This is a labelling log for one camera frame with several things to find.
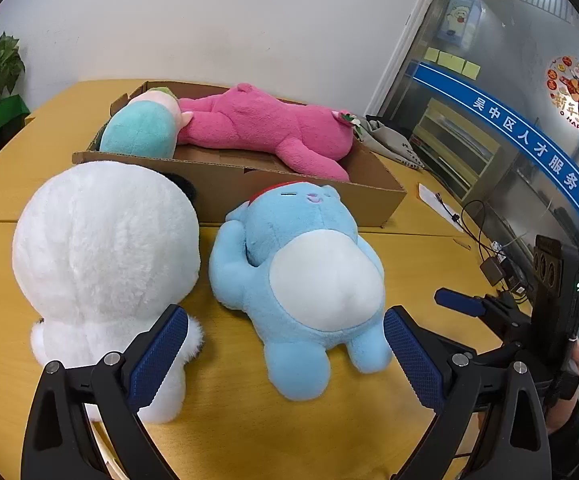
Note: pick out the yellow sticky note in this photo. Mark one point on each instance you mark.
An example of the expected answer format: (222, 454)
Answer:
(445, 59)
(458, 64)
(432, 55)
(471, 70)

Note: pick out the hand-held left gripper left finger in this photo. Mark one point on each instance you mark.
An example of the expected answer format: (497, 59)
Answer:
(158, 360)

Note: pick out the small cardboard strip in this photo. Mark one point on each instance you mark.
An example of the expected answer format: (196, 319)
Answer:
(463, 244)

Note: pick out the small black charger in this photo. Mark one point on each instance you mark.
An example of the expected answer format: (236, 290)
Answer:
(517, 280)

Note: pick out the grey cloth bag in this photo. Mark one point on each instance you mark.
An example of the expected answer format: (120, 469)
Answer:
(394, 142)

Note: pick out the brown cardboard box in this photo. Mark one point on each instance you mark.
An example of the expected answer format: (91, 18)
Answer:
(369, 195)

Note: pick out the red festive window sticker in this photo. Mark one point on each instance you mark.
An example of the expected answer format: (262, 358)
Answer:
(577, 95)

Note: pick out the white paper sheet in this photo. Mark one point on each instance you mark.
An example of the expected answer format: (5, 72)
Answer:
(432, 197)

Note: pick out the light blue plush toy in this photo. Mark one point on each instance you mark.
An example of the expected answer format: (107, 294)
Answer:
(294, 240)

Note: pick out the black power adapter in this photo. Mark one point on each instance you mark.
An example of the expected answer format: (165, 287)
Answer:
(492, 271)

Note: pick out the person's right forearm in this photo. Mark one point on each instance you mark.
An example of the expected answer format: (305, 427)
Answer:
(567, 442)

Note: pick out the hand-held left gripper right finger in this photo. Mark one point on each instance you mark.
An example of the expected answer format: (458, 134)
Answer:
(414, 365)

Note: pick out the blue cartoon poster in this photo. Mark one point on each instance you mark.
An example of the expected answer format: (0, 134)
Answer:
(459, 17)

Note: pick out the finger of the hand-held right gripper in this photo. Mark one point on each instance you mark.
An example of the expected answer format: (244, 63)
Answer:
(459, 302)

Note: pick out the blue window banner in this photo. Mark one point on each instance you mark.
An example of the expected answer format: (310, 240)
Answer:
(519, 130)

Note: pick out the white plush toy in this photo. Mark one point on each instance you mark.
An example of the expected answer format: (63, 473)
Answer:
(104, 250)

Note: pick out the teal and pink plush toy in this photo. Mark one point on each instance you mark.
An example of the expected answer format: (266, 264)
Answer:
(139, 130)

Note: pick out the wooden shelf unit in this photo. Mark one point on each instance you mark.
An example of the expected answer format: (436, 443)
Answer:
(452, 145)

